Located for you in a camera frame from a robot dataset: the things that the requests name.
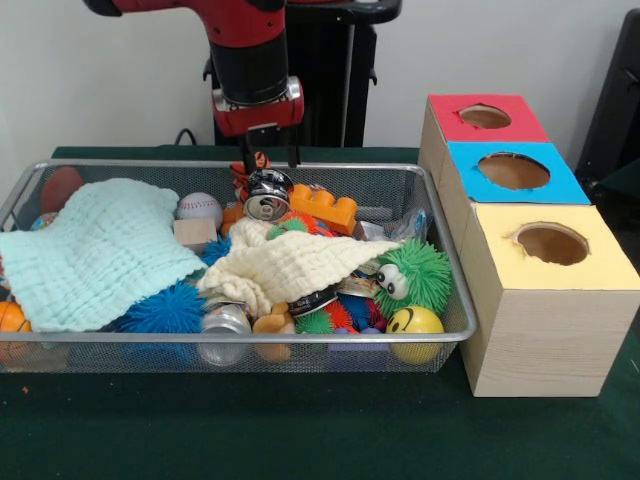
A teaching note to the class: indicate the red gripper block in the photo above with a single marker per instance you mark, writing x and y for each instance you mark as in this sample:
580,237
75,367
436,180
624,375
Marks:
258,117

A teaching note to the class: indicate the orange striped tiger toy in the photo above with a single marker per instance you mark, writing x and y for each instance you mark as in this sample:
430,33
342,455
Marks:
262,160

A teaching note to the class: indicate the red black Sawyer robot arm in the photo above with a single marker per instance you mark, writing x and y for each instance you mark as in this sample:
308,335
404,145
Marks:
245,40

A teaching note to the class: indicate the clear shallow mesh bin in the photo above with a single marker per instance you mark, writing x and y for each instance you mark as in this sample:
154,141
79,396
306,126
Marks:
440,340

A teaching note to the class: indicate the wooden box with three holes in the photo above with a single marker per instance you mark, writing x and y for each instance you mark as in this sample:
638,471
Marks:
540,310

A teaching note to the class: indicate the crushed black silver can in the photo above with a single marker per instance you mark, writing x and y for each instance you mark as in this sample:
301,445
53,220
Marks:
268,197

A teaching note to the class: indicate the orange toy building block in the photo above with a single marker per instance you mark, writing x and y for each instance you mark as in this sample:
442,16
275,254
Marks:
325,208

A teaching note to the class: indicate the small white baseball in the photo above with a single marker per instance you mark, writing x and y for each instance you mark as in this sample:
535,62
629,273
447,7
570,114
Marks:
200,208

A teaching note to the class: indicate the cream waffle cloth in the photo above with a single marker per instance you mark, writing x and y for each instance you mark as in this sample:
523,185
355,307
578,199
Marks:
290,265

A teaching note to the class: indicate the green fuzzy toy with eyes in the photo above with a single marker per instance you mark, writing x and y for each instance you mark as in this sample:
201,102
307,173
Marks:
420,275

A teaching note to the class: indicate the blue spiky ball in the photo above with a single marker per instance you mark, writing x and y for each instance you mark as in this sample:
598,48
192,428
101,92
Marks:
160,310

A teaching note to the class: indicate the mint green waffle cloth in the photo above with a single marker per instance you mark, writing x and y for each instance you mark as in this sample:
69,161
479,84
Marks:
100,250

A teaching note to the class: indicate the small brown football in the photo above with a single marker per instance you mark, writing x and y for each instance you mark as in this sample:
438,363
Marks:
62,188

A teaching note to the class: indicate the yellow smiley ball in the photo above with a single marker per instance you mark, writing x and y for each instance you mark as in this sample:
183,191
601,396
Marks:
415,325

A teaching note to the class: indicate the dark green table cloth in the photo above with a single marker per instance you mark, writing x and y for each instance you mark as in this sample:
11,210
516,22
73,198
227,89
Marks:
300,430

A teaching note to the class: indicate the small orange basketball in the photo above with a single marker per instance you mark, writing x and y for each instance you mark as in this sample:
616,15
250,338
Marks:
10,320

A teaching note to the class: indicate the black stand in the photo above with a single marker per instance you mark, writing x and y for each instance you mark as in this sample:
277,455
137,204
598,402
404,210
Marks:
615,110

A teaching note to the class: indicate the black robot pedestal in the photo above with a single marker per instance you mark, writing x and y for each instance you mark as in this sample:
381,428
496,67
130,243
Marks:
335,80

